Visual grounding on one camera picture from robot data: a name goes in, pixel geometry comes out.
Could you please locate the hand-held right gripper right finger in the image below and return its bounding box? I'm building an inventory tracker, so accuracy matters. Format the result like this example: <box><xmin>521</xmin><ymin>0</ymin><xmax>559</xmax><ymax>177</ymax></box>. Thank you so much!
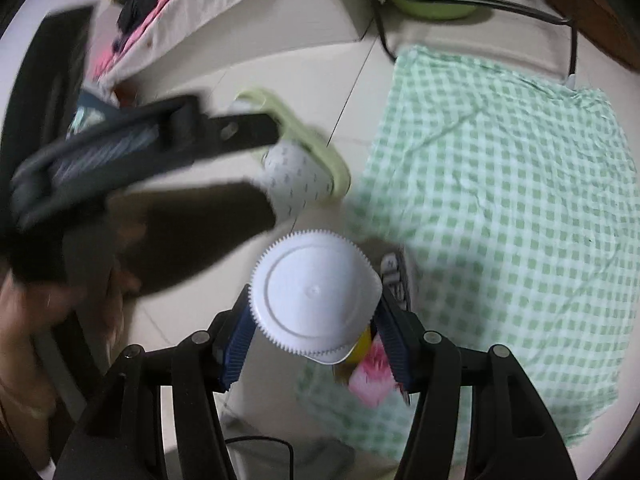
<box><xmin>374</xmin><ymin>285</ymin><xmax>576</xmax><ymax>480</ymax></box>

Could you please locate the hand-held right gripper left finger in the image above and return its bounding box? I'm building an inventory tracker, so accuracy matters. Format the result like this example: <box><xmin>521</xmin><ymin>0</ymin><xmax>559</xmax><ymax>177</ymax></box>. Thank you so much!
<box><xmin>52</xmin><ymin>284</ymin><xmax>258</xmax><ymax>480</ymax></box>

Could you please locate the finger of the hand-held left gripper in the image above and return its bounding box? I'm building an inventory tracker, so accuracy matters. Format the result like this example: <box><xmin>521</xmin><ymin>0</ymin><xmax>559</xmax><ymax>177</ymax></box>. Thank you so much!
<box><xmin>197</xmin><ymin>111</ymin><xmax>282</xmax><ymax>156</ymax></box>

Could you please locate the pink tissue packet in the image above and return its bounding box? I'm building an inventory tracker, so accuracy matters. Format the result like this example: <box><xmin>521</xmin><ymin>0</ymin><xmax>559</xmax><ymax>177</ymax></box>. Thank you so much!
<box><xmin>347</xmin><ymin>342</ymin><xmax>401</xmax><ymax>406</ymax></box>

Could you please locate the white blue bottle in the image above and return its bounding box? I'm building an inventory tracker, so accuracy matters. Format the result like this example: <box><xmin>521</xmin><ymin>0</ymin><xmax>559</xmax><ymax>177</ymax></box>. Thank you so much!
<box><xmin>250</xmin><ymin>229</ymin><xmax>382</xmax><ymax>365</ymax></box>

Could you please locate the person's left hand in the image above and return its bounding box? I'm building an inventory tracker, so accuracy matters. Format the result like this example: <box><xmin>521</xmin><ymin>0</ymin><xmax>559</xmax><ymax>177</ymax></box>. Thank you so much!
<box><xmin>0</xmin><ymin>265</ymin><xmax>131</xmax><ymax>421</ymax></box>

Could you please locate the yellow item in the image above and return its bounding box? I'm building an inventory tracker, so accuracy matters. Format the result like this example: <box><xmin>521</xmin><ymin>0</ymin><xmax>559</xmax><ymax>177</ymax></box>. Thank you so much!
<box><xmin>350</xmin><ymin>325</ymin><xmax>373</xmax><ymax>366</ymax></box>

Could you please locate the blue patterned bag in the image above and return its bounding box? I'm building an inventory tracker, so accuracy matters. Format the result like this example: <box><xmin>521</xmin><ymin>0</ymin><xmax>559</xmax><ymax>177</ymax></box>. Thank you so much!
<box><xmin>67</xmin><ymin>89</ymin><xmax>121</xmax><ymax>136</ymax></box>

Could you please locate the dark printed object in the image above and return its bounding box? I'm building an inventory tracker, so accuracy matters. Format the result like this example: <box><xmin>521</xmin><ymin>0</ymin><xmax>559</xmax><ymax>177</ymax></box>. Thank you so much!
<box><xmin>380</xmin><ymin>251</ymin><xmax>413</xmax><ymax>311</ymax></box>

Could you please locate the green slipper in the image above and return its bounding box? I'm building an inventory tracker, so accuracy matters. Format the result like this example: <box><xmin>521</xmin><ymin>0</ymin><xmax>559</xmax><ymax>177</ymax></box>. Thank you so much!
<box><xmin>234</xmin><ymin>88</ymin><xmax>352</xmax><ymax>203</ymax></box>

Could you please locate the bed with pink floral sheet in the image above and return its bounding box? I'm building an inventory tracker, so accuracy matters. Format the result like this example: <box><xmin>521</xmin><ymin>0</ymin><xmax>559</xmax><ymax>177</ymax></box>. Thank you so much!
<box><xmin>92</xmin><ymin>0</ymin><xmax>371</xmax><ymax>91</ymax></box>

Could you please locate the green checkered cloth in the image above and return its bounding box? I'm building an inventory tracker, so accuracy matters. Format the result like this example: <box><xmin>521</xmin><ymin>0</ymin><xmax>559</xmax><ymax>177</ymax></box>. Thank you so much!
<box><xmin>295</xmin><ymin>45</ymin><xmax>628</xmax><ymax>448</ymax></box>

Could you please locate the brown wooden cabinet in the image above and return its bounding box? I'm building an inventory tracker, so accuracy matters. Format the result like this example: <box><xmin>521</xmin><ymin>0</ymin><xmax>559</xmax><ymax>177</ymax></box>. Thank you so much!
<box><xmin>542</xmin><ymin>0</ymin><xmax>640</xmax><ymax>68</ymax></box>

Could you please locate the black cable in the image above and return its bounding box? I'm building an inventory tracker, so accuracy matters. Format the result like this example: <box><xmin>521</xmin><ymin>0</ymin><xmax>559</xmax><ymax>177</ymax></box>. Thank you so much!
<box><xmin>224</xmin><ymin>436</ymin><xmax>296</xmax><ymax>480</ymax></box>

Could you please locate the black metal frame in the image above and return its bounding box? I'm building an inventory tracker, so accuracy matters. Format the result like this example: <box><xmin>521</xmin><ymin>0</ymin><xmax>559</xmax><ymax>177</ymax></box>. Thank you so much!
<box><xmin>357</xmin><ymin>0</ymin><xmax>581</xmax><ymax>76</ymax></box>

